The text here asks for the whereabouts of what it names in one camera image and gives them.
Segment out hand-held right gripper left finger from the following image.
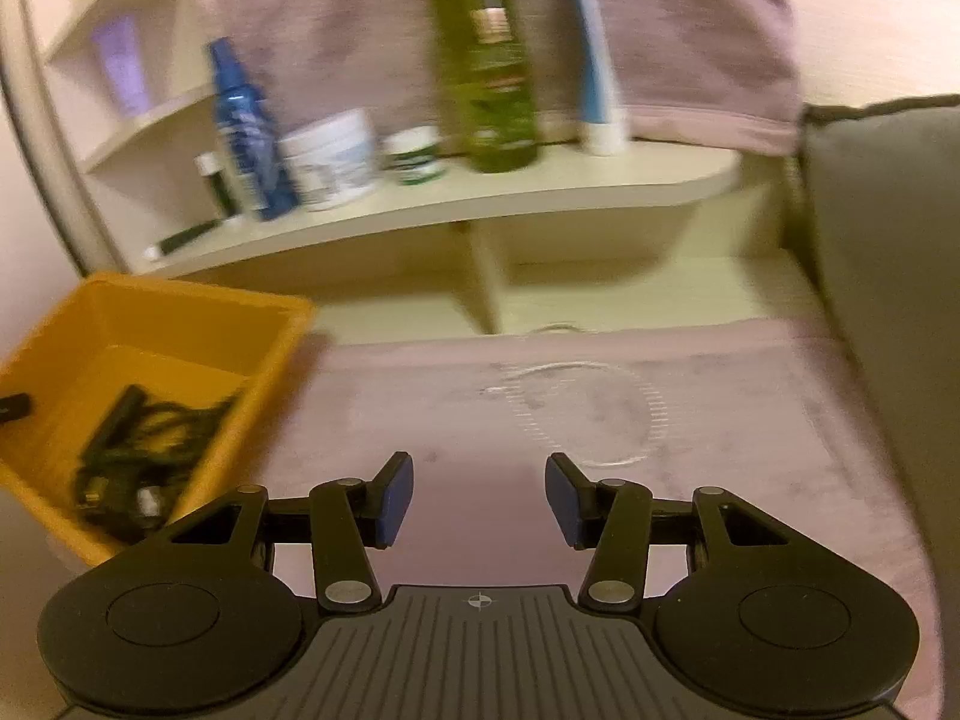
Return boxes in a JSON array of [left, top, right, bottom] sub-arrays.
[[150, 452, 415, 612]]

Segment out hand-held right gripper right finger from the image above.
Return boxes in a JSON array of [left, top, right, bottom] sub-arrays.
[[545, 453, 811, 608]]

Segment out black cylindrical tube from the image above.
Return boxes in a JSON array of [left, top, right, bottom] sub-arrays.
[[81, 385, 149, 458]]

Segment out white pearl necklace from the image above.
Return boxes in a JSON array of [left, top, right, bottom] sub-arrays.
[[480, 324, 670, 470]]

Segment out orange plastic tray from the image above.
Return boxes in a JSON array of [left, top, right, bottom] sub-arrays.
[[0, 272, 316, 567]]

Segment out pink fleece mat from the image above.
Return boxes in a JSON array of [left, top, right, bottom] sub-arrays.
[[45, 319, 946, 720]]

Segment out dark green slim tube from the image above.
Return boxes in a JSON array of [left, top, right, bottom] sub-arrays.
[[144, 219, 226, 262]]

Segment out white-capped green stick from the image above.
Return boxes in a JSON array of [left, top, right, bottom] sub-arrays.
[[193, 152, 233, 218]]

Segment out beige wooden shelf unit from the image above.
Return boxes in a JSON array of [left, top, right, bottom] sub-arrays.
[[15, 0, 818, 335]]

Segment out small green-label jar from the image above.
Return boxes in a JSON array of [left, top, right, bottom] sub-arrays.
[[381, 126, 445, 185]]

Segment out large white cream jar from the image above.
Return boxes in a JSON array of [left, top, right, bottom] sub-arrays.
[[277, 109, 378, 212]]

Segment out purple cosmetic tube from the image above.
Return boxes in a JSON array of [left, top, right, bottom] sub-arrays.
[[90, 15, 151, 117]]

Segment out blue spray bottle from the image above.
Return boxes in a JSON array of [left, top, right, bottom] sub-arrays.
[[206, 37, 297, 222]]

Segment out grey cushion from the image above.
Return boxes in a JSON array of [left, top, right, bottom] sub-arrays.
[[780, 94, 960, 541]]

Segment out blue and white tube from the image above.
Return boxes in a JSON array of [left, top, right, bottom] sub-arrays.
[[562, 0, 631, 157]]

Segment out green spray bottle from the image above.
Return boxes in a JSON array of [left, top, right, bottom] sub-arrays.
[[426, 0, 541, 173]]

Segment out pink hanging towel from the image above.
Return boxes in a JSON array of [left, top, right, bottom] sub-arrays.
[[187, 0, 807, 158]]

